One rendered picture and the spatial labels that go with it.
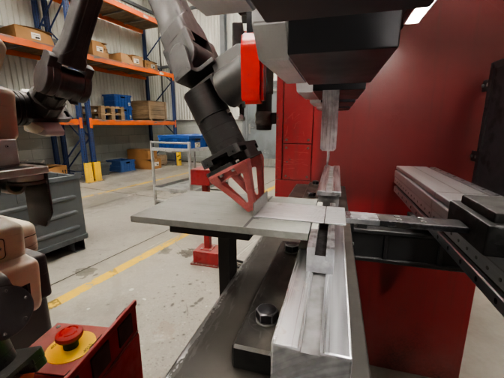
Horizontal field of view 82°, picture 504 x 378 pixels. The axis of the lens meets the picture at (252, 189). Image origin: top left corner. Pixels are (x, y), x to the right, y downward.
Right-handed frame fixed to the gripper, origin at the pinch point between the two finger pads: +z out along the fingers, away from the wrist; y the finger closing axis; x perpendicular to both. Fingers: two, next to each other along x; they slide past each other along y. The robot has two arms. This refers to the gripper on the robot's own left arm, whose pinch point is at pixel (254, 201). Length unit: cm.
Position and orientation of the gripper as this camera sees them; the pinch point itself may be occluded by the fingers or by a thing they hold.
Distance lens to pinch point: 46.6
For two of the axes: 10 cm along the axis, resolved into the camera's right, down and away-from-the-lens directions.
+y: 2.9, -1.9, 9.4
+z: 4.4, 9.0, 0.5
